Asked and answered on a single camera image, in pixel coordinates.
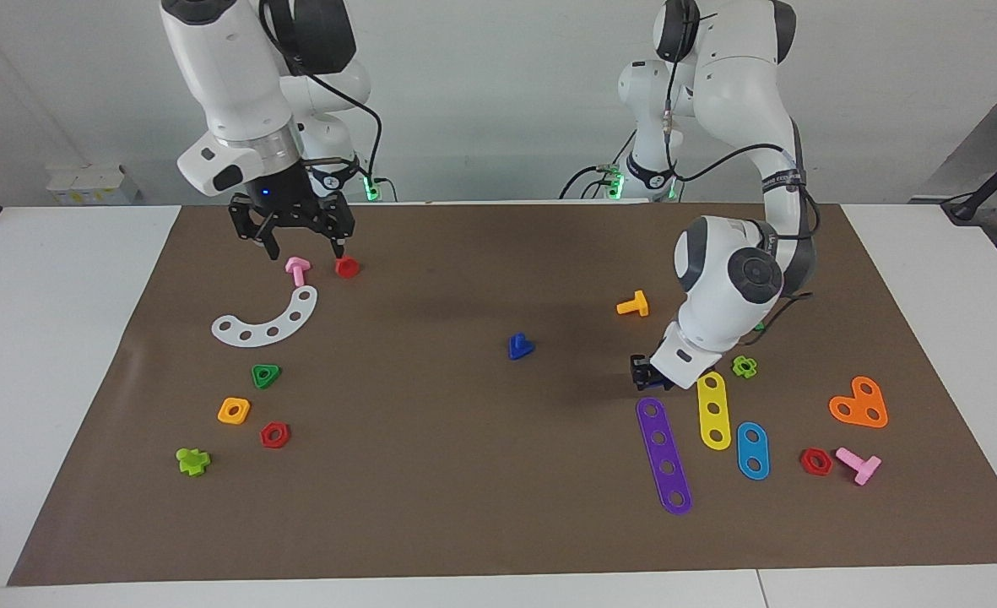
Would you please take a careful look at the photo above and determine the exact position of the brown table mat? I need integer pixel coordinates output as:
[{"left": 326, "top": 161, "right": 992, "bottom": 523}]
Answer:
[{"left": 7, "top": 203, "right": 997, "bottom": 587}]

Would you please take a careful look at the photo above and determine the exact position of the black base cable bundle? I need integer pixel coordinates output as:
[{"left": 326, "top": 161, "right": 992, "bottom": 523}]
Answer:
[{"left": 559, "top": 165, "right": 626, "bottom": 201}]

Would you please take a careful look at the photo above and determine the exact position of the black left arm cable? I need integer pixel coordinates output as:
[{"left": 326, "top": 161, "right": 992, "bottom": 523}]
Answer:
[{"left": 660, "top": 25, "right": 820, "bottom": 254}]

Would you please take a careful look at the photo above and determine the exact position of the white curved perforated strip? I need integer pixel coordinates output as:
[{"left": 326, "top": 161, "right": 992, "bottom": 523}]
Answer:
[{"left": 211, "top": 285, "right": 319, "bottom": 348}]

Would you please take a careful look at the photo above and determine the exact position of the purple four-hole strip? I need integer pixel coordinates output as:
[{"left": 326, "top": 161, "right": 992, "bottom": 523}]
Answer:
[{"left": 636, "top": 398, "right": 693, "bottom": 516}]

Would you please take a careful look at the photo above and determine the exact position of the blue two-hole strip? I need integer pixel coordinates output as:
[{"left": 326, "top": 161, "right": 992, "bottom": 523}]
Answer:
[{"left": 736, "top": 421, "right": 770, "bottom": 481}]

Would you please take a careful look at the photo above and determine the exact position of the orange heart-shaped plate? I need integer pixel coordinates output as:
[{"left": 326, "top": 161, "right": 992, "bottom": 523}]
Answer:
[{"left": 828, "top": 376, "right": 889, "bottom": 429}]

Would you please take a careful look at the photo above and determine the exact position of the black clamp stand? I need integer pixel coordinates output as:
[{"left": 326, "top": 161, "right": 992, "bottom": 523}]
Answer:
[{"left": 941, "top": 139, "right": 997, "bottom": 225}]

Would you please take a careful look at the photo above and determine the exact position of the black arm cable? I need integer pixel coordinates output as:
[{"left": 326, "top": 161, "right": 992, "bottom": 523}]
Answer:
[
  {"left": 260, "top": 0, "right": 382, "bottom": 199},
  {"left": 660, "top": 25, "right": 820, "bottom": 254}
]

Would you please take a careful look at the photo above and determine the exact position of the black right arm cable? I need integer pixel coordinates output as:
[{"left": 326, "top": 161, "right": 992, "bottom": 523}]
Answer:
[{"left": 260, "top": 0, "right": 382, "bottom": 199}]

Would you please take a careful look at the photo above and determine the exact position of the yellow three-hole strip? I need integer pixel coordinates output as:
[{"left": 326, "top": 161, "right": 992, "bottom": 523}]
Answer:
[{"left": 696, "top": 371, "right": 732, "bottom": 451}]

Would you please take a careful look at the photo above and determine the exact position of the white cardboard box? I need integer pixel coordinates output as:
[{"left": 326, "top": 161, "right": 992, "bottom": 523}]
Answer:
[{"left": 46, "top": 164, "right": 141, "bottom": 207}]

